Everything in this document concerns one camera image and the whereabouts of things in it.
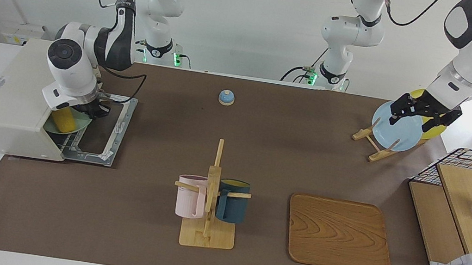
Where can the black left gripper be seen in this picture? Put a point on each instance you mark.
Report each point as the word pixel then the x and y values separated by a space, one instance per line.
pixel 436 108

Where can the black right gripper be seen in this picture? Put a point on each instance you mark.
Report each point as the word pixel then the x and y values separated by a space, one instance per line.
pixel 87 109

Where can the mint green plate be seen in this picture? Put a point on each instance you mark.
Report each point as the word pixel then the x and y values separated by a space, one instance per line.
pixel 82 122

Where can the yellow corn cob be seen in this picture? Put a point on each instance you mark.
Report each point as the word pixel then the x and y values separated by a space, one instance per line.
pixel 63 121

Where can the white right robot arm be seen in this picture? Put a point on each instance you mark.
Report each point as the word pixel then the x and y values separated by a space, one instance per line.
pixel 73 66

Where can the cream toaster oven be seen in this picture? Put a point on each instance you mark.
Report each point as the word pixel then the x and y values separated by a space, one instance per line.
pixel 10 108

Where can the light blue plate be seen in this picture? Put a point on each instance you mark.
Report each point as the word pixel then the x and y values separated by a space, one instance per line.
pixel 399 136

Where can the yellow plate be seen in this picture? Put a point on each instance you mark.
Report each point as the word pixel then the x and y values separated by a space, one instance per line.
pixel 444 130

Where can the wooden plate rack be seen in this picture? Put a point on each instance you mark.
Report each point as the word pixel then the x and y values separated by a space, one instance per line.
pixel 377 156

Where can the brown table mat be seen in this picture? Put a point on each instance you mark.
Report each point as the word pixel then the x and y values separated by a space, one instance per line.
pixel 112 207

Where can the pink mug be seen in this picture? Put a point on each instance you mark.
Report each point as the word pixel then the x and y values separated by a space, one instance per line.
pixel 189 198

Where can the wooden serving tray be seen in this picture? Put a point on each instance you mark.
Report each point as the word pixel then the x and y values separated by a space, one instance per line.
pixel 337 236

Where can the dark blue mug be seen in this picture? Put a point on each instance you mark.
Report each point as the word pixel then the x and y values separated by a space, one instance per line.
pixel 232 206

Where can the wooden mug rack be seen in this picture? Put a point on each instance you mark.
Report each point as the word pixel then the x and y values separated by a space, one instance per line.
pixel 206 238

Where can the white wall socket box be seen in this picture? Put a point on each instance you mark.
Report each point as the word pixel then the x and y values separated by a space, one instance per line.
pixel 21 32

